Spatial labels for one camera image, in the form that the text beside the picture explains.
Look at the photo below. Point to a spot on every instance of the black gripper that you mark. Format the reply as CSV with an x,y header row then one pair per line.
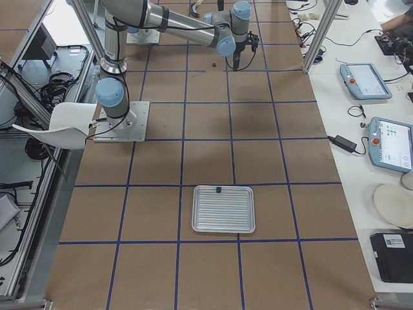
x,y
237,53

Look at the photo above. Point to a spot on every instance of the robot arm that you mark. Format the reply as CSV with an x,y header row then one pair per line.
x,y
199,64

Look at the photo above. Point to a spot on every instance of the silver ribbed metal tray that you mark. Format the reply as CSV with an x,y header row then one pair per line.
x,y
230,211

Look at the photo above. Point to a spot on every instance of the olive brake shoe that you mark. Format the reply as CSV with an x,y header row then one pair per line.
x,y
193,9

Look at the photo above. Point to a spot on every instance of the far teach pendant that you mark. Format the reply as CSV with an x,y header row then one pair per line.
x,y
364,81

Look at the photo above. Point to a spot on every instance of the teach pendant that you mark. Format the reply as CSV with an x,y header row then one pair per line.
x,y
390,144
364,81

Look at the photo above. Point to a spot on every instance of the black power brick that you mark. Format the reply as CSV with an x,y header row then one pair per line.
x,y
343,143

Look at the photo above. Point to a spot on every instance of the near teach pendant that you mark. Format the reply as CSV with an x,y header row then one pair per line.
x,y
390,144

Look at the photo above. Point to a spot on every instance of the white plastic chair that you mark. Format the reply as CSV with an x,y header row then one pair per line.
x,y
68,126

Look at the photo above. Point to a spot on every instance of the beige round plate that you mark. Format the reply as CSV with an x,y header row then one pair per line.
x,y
394,204

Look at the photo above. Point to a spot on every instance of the black flat box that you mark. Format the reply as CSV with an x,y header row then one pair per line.
x,y
393,254

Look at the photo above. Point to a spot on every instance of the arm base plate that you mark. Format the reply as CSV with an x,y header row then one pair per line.
x,y
132,128
137,36

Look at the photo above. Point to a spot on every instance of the aluminium frame column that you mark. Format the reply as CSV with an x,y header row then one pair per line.
x,y
321,32

